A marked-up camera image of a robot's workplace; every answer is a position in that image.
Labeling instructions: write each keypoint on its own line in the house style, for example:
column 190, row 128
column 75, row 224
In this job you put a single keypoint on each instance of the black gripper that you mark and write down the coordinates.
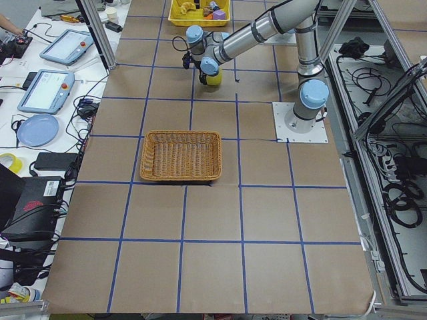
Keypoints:
column 202, row 78

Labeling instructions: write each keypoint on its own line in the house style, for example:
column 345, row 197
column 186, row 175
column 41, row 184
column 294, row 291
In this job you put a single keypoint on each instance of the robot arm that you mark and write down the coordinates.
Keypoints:
column 209, row 50

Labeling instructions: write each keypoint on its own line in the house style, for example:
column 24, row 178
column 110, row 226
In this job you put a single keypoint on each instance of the spare yellow tape roll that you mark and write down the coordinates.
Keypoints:
column 11, row 162

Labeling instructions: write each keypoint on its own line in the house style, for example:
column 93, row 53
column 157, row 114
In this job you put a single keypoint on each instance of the purple foam block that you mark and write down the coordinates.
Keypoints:
column 219, row 15

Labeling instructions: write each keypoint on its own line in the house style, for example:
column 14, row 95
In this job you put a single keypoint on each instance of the brown toy animal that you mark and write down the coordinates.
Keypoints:
column 208, row 13

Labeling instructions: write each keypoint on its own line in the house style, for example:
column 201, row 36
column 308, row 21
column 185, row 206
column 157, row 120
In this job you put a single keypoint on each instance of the yellow woven basket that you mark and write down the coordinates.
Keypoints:
column 196, row 17

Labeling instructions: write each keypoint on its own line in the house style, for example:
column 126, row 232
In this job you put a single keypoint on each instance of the toy croissant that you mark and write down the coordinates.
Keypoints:
column 187, row 6

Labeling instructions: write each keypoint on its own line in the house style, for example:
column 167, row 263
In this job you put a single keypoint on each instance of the brown wicker basket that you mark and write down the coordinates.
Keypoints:
column 181, row 156

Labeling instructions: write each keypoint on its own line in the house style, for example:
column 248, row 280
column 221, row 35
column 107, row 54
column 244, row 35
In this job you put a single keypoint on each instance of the far teach pendant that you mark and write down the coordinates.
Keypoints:
column 68, row 47

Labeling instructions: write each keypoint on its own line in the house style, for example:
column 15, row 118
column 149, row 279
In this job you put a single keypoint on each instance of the teach pendant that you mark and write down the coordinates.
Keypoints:
column 68, row 47
column 47, row 92

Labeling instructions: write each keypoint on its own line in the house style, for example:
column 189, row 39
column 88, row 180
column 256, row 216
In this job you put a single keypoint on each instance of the near teach pendant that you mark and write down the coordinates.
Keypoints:
column 47, row 92

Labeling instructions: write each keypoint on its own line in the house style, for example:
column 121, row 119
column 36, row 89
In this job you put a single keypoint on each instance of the light blue plate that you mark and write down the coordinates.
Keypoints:
column 38, row 130

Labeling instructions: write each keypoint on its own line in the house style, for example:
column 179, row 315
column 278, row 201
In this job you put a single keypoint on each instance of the black power adapter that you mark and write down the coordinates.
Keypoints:
column 46, row 161

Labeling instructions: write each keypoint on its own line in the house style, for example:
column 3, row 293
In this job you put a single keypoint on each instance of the black computer box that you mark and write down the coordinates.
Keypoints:
column 35, row 215

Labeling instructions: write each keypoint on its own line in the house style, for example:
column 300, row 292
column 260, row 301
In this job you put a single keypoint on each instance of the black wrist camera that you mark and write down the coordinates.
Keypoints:
column 186, row 60

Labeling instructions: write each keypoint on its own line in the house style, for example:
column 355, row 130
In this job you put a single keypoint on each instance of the aluminium frame post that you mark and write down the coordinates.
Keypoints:
column 93, row 21

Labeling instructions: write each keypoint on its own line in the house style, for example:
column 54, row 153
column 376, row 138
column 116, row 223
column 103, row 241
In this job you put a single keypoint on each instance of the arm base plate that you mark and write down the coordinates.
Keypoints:
column 291, row 129

